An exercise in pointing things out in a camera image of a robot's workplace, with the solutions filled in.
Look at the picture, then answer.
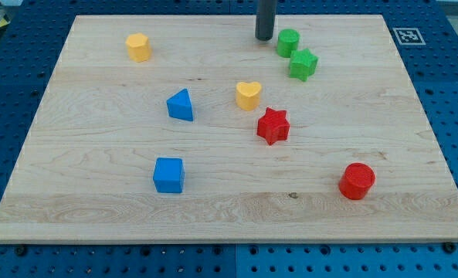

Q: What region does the red star block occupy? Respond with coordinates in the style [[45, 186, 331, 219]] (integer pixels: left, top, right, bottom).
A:
[[256, 107, 290, 145]]

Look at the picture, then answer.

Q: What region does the green star block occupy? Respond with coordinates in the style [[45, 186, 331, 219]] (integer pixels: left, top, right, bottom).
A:
[[289, 49, 319, 82]]

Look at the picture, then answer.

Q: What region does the yellow heart block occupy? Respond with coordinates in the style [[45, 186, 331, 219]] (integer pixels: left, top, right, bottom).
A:
[[236, 82, 262, 111]]

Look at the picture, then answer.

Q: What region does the blue triangle block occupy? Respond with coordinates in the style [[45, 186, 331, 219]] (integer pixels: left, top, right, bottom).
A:
[[166, 89, 194, 121]]

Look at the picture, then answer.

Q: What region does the blue cube block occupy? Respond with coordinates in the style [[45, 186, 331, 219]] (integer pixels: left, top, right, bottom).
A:
[[153, 158, 185, 194]]

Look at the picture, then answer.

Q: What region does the green cylinder block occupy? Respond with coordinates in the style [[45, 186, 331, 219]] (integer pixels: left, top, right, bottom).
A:
[[276, 29, 300, 58]]

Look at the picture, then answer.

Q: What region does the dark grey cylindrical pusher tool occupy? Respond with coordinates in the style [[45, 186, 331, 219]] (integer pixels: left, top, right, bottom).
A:
[[255, 0, 277, 41]]

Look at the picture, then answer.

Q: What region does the yellow hexagon block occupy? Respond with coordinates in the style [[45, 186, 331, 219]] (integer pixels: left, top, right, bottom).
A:
[[125, 32, 152, 63]]

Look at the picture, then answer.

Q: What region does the red cylinder block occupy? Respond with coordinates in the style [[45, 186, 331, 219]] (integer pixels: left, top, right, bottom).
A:
[[338, 162, 375, 200]]

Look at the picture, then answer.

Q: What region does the light wooden board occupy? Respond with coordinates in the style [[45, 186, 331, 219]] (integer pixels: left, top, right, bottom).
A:
[[0, 15, 458, 245]]

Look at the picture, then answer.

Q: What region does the white fiducial marker tag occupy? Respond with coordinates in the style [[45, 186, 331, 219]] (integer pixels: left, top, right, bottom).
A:
[[392, 27, 426, 46]]

